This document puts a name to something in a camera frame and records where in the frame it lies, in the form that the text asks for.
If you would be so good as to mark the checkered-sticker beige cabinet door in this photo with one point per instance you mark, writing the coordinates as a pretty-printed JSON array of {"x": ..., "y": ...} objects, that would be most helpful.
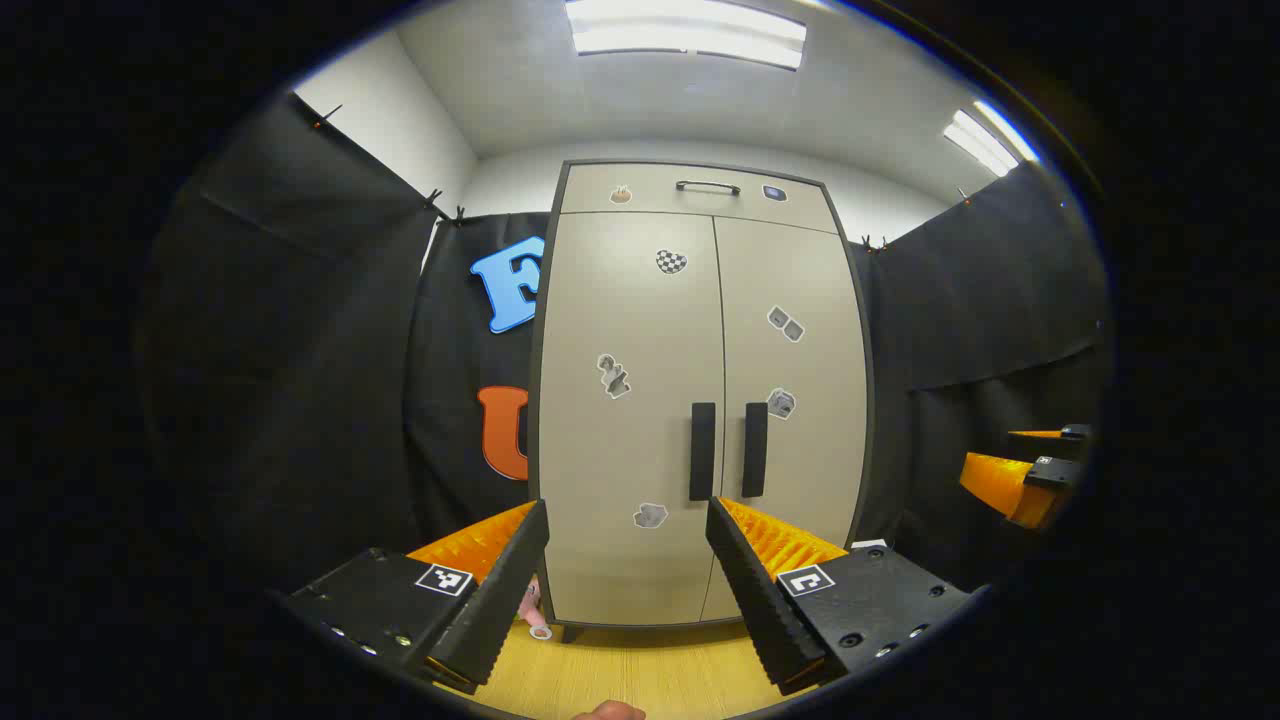
[{"x": 620, "y": 330}]

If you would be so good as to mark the small ceiling light panel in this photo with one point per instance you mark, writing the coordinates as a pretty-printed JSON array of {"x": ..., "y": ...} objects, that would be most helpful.
[{"x": 985, "y": 140}]

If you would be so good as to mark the white picture card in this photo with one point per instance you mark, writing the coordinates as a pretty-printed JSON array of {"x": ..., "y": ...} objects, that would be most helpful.
[{"x": 868, "y": 545}]

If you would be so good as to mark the pink green plush toy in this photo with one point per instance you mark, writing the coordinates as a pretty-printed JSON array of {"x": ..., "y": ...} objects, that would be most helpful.
[{"x": 530, "y": 603}]

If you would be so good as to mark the beige double-door shoe cabinet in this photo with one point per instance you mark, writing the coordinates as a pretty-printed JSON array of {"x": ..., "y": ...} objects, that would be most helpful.
[{"x": 534, "y": 400}]

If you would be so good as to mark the beige shoe cabinet door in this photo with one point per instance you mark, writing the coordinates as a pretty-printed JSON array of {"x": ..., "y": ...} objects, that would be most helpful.
[{"x": 800, "y": 360}]

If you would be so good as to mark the black backdrop cloth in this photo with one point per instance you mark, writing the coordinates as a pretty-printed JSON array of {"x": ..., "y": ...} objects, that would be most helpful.
[{"x": 300, "y": 350}]

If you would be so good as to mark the large ceiling light panel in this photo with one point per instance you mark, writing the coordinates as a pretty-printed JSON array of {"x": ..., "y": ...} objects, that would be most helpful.
[{"x": 690, "y": 35}]

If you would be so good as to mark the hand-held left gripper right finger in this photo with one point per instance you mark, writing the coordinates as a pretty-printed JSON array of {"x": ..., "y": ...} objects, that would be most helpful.
[{"x": 760, "y": 610}]

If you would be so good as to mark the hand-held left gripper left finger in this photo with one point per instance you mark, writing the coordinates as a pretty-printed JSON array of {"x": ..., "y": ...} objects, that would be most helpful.
[{"x": 500, "y": 610}]

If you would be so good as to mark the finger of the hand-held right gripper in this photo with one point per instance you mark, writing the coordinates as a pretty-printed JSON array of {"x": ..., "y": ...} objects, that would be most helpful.
[
  {"x": 1040, "y": 435},
  {"x": 1000, "y": 480}
]

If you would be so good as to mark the beige cabinet drawer front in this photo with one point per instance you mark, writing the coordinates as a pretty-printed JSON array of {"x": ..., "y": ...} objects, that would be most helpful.
[{"x": 650, "y": 203}]

